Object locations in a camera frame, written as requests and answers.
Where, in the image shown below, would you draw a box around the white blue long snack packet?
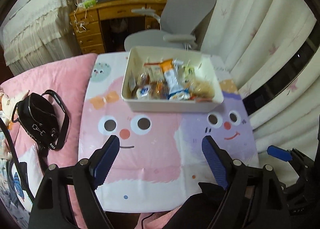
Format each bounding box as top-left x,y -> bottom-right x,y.
164,60 -> 190,101

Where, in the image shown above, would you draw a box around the clear plastic bag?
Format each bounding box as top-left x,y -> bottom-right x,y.
80,0 -> 99,8

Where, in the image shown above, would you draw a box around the white lace covered furniture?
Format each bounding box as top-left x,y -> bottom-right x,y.
0,0 -> 83,70

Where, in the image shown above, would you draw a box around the clear popcorn snack packet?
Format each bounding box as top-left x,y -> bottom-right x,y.
192,80 -> 215,100

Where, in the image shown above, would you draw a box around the person's dark trousers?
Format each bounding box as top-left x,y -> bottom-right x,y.
160,181 -> 250,229

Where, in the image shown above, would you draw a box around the cartoon printed tablecloth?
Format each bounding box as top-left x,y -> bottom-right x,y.
78,52 -> 259,213

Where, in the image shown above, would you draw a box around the white charging cable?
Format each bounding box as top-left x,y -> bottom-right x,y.
74,9 -> 88,32

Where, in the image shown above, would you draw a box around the pink fuzzy cloth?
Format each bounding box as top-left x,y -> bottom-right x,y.
139,210 -> 175,229

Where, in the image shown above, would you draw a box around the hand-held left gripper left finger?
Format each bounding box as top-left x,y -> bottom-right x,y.
29,135 -> 120,229

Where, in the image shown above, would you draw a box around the white plastic storage box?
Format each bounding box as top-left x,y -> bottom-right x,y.
121,47 -> 224,113

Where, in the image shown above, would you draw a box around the brown nut snack packet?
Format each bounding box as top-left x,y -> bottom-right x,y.
137,73 -> 150,86

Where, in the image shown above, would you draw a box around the blue printed cloth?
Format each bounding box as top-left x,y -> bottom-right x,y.
0,159 -> 33,229

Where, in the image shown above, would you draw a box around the grey office chair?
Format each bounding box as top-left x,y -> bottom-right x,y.
124,0 -> 217,51

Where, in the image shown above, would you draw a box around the green snack packet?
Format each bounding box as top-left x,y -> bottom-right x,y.
182,65 -> 195,80

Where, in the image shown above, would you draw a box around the plush toy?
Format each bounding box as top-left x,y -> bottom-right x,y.
0,89 -> 15,130

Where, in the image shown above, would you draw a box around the orange snack packet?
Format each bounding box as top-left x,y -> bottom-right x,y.
160,59 -> 174,72

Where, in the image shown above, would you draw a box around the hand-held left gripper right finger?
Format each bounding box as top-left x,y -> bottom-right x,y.
201,135 -> 291,229

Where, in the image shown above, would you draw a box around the black handbag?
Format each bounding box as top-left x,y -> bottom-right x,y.
11,90 -> 70,151

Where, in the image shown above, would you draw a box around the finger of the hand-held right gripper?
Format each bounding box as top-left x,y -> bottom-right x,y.
267,145 -> 292,162

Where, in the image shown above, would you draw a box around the bread packet with blue label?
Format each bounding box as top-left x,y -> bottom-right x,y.
136,87 -> 152,100

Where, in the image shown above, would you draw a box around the pink blanket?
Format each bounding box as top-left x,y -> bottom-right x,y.
0,53 -> 98,229

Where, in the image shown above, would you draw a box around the white floral curtain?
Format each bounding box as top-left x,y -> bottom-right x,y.
197,0 -> 320,187

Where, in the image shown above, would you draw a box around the wooden desk with drawers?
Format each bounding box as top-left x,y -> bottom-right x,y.
69,0 -> 170,55

